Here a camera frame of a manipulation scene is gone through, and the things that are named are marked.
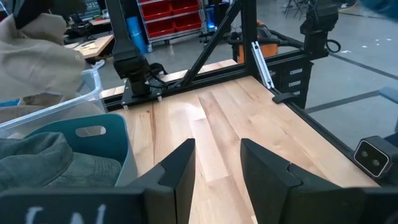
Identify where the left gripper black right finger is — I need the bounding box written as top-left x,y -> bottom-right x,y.
240,138 -> 368,224

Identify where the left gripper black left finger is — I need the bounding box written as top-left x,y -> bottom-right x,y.
127,138 -> 197,224

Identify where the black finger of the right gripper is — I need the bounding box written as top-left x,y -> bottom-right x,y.
14,0 -> 52,30

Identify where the beige cap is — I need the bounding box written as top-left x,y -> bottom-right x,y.
0,12 -> 87,100
0,93 -> 105,124

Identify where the green cap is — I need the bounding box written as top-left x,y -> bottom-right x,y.
46,151 -> 123,187

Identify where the grey-green cloth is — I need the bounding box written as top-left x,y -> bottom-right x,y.
0,131 -> 75,191

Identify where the wooden work table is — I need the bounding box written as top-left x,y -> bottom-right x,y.
64,34 -> 115,60

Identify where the teal plastic bin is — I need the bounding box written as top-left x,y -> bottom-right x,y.
24,113 -> 139,187

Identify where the blue cylinder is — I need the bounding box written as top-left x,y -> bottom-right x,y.
125,16 -> 149,54

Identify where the clear plastic bin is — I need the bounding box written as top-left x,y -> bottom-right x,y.
0,67 -> 105,139

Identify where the black table clamp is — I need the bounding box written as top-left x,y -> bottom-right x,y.
272,92 -> 299,105

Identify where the red bin rack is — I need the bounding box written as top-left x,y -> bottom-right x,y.
136,0 -> 205,43

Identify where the black control box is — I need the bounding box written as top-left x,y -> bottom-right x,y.
269,60 -> 314,110

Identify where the orange shop vacuum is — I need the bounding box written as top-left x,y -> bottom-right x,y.
231,21 -> 280,64

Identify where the black table-level camera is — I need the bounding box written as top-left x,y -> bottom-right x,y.
353,135 -> 398,180

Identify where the silver frame bracket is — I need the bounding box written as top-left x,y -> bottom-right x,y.
251,40 -> 275,90

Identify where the black vacuum hose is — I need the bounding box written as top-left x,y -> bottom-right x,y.
270,29 -> 305,49

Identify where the black aluminium table frame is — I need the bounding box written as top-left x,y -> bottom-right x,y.
99,0 -> 357,153

